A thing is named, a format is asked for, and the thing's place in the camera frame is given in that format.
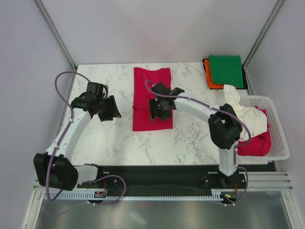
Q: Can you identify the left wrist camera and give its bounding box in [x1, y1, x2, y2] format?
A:
[85, 82, 109, 99]

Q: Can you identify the aluminium frame post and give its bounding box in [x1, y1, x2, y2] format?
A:
[33, 0, 77, 71]
[243, 0, 286, 69]

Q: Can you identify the red t shirt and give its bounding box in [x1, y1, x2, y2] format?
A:
[237, 106, 272, 156]
[132, 67, 173, 132]

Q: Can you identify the white slotted cable duct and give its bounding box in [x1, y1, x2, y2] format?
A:
[49, 188, 223, 201]

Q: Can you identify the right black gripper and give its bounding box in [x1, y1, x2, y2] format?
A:
[148, 99, 172, 122]

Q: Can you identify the white plastic basket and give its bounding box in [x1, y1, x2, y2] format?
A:
[236, 95, 290, 164]

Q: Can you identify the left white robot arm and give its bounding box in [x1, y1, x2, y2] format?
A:
[33, 95, 121, 191]

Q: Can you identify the green folded t shirt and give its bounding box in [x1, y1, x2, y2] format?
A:
[209, 55, 244, 88]

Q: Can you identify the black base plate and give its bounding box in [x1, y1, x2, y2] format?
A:
[77, 164, 250, 198]

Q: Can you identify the right aluminium frame post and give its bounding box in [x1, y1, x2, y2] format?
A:
[243, 0, 286, 69]

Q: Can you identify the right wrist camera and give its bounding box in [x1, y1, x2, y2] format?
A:
[152, 82, 171, 95]

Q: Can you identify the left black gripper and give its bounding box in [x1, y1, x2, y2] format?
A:
[96, 95, 121, 122]

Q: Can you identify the red t shirt in basket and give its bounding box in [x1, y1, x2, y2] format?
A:
[237, 106, 272, 156]

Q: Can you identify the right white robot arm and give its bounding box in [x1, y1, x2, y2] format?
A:
[149, 83, 242, 188]

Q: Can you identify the orange folded t shirt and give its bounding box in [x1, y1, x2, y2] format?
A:
[203, 59, 224, 90]

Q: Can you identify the left aluminium frame post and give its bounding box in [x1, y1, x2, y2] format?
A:
[33, 0, 77, 71]

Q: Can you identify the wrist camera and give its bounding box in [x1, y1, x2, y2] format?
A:
[152, 82, 171, 95]
[85, 82, 109, 99]

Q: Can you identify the white t shirt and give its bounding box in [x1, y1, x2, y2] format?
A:
[224, 84, 267, 137]

